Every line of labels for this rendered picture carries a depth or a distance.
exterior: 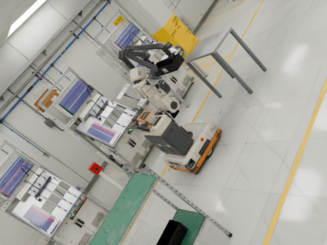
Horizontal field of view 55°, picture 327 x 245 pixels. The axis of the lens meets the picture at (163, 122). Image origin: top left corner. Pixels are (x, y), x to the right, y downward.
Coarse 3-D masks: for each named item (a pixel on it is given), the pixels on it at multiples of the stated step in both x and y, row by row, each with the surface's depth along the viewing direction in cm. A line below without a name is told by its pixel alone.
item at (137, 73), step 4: (136, 68) 370; (140, 68) 372; (144, 68) 375; (132, 72) 378; (136, 72) 370; (140, 72) 372; (144, 72) 374; (132, 76) 380; (136, 76) 371; (140, 76) 371; (144, 76) 374; (132, 80) 383
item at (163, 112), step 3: (162, 111) 391; (165, 111) 389; (168, 111) 396; (177, 111) 398; (165, 114) 396; (168, 114) 391; (171, 114) 406; (174, 114) 400; (177, 114) 399; (171, 117) 393; (174, 117) 396; (174, 120) 395
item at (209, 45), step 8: (224, 32) 409; (232, 32) 405; (200, 40) 463; (208, 40) 436; (216, 40) 411; (240, 40) 411; (200, 48) 438; (208, 48) 414; (216, 48) 393; (248, 48) 417; (192, 56) 441; (200, 56) 416; (216, 56) 396; (224, 64) 399; (232, 72) 404; (240, 80) 410; (248, 88) 416
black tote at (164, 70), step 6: (162, 60) 412; (168, 60) 402; (174, 60) 372; (180, 60) 376; (162, 66) 426; (168, 66) 378; (174, 66) 372; (180, 66) 376; (156, 72) 412; (162, 72) 403; (168, 72) 392
